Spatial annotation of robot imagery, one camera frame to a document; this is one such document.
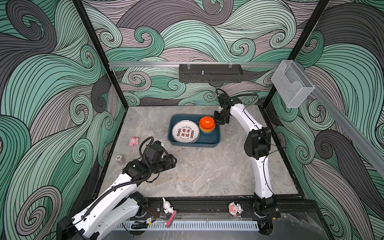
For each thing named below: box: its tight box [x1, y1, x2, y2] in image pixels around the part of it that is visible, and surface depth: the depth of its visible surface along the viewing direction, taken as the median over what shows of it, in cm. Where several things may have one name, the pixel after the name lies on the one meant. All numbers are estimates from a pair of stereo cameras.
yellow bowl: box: [199, 125, 216, 133], surface depth 102 cm
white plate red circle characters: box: [171, 119, 201, 144], surface depth 103 cm
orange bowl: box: [199, 116, 216, 131], surface depth 103 cm
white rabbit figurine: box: [162, 197, 174, 214], surface depth 73 cm
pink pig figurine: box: [228, 201, 244, 217], surface depth 73 cm
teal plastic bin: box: [167, 113, 221, 148], surface depth 103 cm
